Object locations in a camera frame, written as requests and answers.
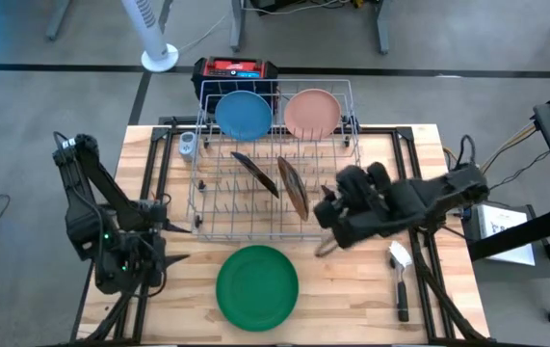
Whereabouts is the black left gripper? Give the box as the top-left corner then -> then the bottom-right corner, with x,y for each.
94,217 -> 193,296

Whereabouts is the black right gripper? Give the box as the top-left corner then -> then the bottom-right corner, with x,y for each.
313,162 -> 401,257

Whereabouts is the brown glazed plate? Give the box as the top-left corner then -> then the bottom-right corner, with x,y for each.
275,155 -> 311,224

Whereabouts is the dark teal glazed plate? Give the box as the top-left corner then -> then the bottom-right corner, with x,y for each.
229,150 -> 281,200

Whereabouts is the green plate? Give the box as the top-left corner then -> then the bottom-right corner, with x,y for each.
215,244 -> 301,334

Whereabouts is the pink plate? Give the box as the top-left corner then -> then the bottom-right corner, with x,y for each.
283,88 -> 343,142

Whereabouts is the blue plate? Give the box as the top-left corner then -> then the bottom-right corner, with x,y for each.
214,90 -> 275,143

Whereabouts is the white paper manual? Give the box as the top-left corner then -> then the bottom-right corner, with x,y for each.
475,203 -> 537,268

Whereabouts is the grey desk leg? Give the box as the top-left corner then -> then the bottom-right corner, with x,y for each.
228,0 -> 249,54
44,0 -> 72,41
157,0 -> 175,35
375,0 -> 392,56

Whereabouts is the grey wire dish rack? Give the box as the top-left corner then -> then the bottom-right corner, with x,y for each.
186,78 -> 364,243

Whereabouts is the white dish brush black handle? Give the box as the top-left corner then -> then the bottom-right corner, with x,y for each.
387,240 -> 414,324

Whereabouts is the yellow cable bundle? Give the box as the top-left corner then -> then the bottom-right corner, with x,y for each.
442,120 -> 543,179

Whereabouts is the thin black cable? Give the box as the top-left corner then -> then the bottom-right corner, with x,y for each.
488,149 -> 550,192

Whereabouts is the white fan cable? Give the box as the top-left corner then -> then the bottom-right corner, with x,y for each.
176,12 -> 231,53

